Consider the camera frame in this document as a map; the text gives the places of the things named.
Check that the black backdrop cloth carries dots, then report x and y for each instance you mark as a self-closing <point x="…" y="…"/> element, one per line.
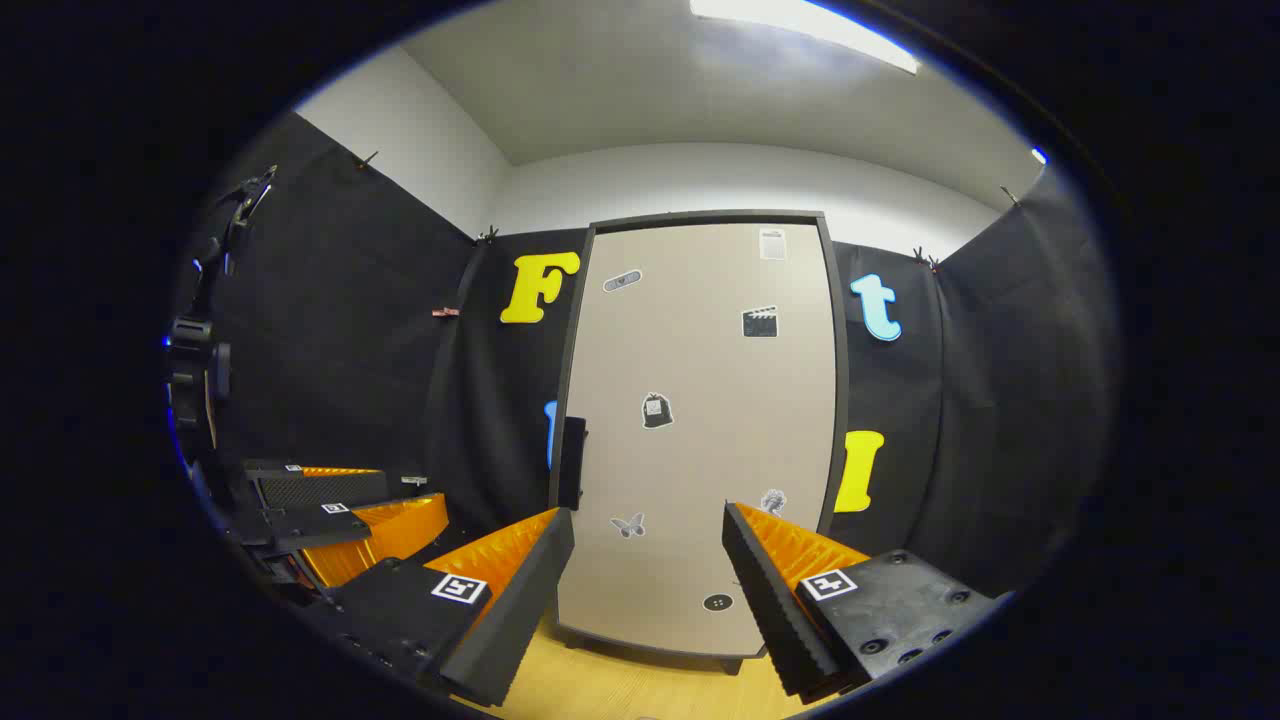
<point x="340" y="330"/>

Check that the dark grey cabinet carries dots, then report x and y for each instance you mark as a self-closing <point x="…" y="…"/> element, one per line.
<point x="841" y="400"/>

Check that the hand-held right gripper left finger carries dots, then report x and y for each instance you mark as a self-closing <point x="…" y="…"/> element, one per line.
<point x="515" y="610"/>

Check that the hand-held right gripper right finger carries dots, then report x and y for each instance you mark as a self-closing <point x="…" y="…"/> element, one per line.
<point x="770" y="610"/>

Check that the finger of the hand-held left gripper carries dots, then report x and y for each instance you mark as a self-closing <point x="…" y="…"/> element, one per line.
<point x="320" y="488"/>
<point x="310" y="525"/>

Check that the beige cabinet door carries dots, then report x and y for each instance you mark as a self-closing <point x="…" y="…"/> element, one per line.
<point x="700" y="450"/>

